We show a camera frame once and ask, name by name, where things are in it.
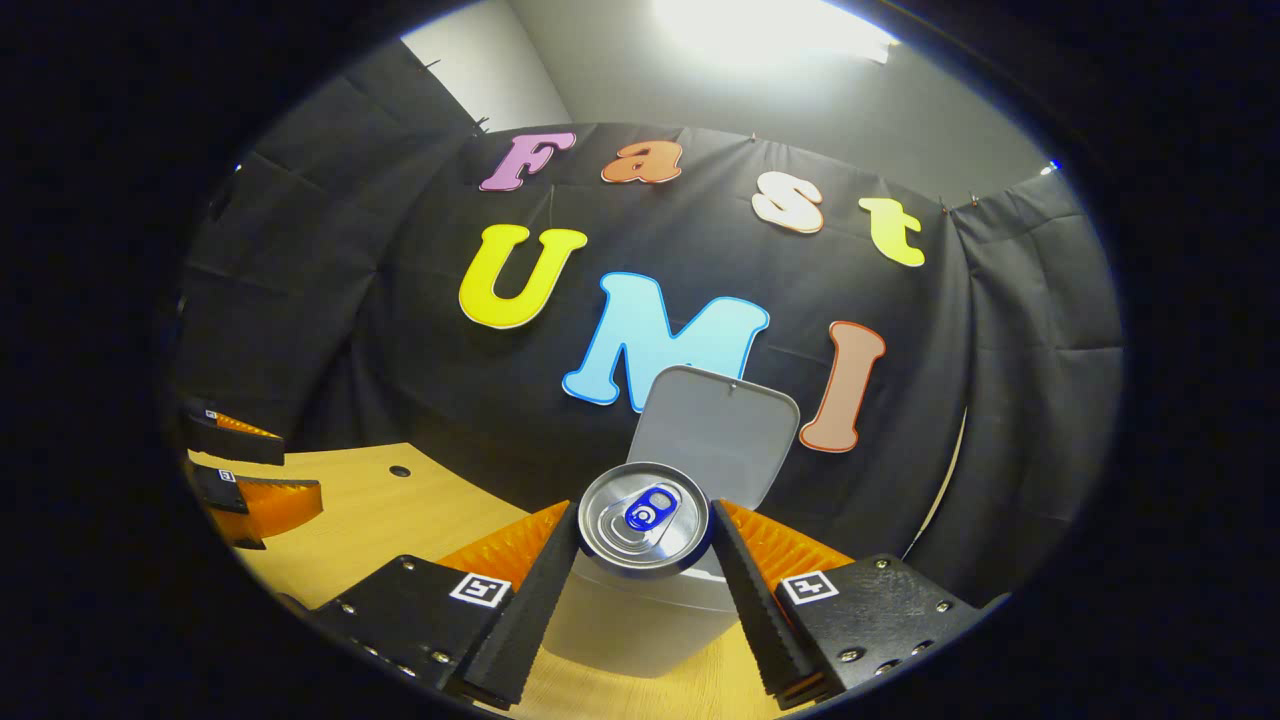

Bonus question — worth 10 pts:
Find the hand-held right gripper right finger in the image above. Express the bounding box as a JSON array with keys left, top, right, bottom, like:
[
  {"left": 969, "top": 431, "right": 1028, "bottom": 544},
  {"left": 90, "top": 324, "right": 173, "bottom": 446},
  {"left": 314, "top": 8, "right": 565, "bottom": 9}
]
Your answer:
[{"left": 708, "top": 499, "right": 993, "bottom": 711}]

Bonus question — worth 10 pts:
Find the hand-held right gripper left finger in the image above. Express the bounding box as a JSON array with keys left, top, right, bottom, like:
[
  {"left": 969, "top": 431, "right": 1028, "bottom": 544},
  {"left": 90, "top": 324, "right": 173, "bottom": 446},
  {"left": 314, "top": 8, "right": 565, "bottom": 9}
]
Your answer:
[{"left": 303, "top": 499, "right": 583, "bottom": 711}]

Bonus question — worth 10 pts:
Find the silver blue pop can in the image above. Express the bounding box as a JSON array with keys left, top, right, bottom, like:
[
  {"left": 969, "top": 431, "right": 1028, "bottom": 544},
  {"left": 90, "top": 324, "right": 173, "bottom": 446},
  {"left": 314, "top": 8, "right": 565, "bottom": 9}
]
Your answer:
[{"left": 577, "top": 461, "right": 714, "bottom": 580}]

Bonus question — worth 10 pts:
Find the white desktop garbage bin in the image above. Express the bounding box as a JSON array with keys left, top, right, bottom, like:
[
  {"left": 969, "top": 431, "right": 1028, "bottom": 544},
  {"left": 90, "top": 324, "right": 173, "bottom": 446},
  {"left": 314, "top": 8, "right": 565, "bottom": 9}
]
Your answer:
[{"left": 540, "top": 365, "right": 802, "bottom": 681}]

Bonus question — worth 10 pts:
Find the wooden desktop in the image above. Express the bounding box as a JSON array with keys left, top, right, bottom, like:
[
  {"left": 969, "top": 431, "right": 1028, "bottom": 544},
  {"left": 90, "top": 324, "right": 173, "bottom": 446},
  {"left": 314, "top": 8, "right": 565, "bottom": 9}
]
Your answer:
[{"left": 185, "top": 443, "right": 781, "bottom": 720}]

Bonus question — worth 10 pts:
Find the black backdrop cloth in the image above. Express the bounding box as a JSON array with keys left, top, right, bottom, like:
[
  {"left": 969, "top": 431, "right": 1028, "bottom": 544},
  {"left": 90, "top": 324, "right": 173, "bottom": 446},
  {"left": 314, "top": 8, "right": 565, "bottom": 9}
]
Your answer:
[{"left": 170, "top": 40, "right": 1126, "bottom": 601}]

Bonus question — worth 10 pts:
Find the large ceiling light panel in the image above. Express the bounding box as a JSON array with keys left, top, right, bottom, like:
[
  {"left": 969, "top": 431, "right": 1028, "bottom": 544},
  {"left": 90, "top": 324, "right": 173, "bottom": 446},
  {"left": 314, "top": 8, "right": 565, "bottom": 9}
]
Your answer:
[{"left": 650, "top": 0, "right": 898, "bottom": 69}]

